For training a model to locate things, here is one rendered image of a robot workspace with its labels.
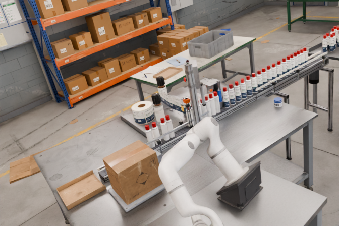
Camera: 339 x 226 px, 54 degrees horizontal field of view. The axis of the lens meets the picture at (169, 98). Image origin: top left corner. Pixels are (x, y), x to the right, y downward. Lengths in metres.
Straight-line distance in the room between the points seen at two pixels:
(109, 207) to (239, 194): 0.90
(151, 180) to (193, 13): 6.98
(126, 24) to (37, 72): 1.95
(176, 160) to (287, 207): 0.79
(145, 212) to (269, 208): 0.78
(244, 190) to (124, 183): 0.76
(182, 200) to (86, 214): 0.95
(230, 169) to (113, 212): 0.83
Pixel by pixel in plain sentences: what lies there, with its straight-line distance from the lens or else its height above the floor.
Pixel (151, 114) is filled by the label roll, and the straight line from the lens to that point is 3.13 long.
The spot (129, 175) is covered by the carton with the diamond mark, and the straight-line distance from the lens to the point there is 2.23.
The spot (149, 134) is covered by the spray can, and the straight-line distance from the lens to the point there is 2.69.
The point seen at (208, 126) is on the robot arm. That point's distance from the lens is 2.10.
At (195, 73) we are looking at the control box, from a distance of 2.59.
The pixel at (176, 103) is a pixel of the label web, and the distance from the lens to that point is 3.11.
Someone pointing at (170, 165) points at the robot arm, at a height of 1.36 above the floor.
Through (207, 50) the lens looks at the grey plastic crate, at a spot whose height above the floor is 0.93.
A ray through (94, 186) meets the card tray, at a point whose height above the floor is 0.83.
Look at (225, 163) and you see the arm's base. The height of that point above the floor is 1.07.
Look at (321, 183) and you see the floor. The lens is 3.63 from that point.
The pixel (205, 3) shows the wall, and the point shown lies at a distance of 9.24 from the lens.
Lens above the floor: 2.37
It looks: 25 degrees down
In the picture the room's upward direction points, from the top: 12 degrees counter-clockwise
